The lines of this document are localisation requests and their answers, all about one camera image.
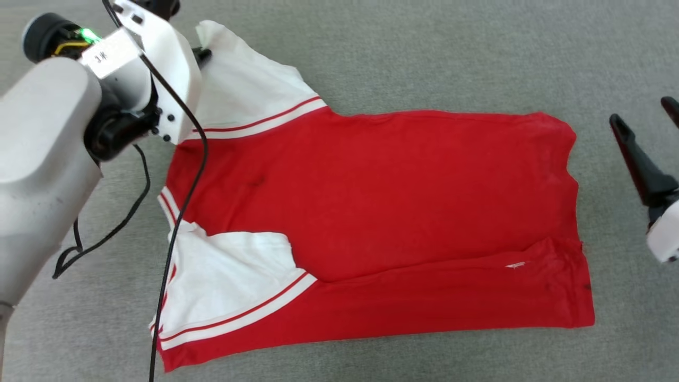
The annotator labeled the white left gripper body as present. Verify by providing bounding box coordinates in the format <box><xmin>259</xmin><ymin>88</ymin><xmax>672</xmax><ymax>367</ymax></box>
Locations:
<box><xmin>113</xmin><ymin>0</ymin><xmax>203</xmax><ymax>145</ymax></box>

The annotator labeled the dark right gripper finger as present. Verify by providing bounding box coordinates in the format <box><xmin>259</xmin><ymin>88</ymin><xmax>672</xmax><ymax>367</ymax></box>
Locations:
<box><xmin>660</xmin><ymin>97</ymin><xmax>679</xmax><ymax>128</ymax></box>
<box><xmin>608</xmin><ymin>114</ymin><xmax>679</xmax><ymax>208</ymax></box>

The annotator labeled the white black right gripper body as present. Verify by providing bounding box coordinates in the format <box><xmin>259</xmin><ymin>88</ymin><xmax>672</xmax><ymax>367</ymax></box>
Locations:
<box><xmin>646</xmin><ymin>195</ymin><xmax>679</xmax><ymax>265</ymax></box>

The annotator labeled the red and white jersey shirt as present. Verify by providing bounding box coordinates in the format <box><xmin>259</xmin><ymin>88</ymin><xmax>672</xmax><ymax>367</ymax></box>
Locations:
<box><xmin>149</xmin><ymin>20</ymin><xmax>596</xmax><ymax>374</ymax></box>

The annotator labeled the grey fabric sofa surface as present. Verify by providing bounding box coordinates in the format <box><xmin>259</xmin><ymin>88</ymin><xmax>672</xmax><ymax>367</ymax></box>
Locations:
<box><xmin>0</xmin><ymin>0</ymin><xmax>679</xmax><ymax>382</ymax></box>

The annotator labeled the thick black cable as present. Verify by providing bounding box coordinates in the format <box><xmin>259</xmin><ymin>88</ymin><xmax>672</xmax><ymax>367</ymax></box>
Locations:
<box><xmin>102</xmin><ymin>0</ymin><xmax>208</xmax><ymax>382</ymax></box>

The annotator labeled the thin black cable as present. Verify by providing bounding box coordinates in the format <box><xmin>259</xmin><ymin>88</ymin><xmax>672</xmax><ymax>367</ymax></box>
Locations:
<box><xmin>52</xmin><ymin>143</ymin><xmax>152</xmax><ymax>280</ymax></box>

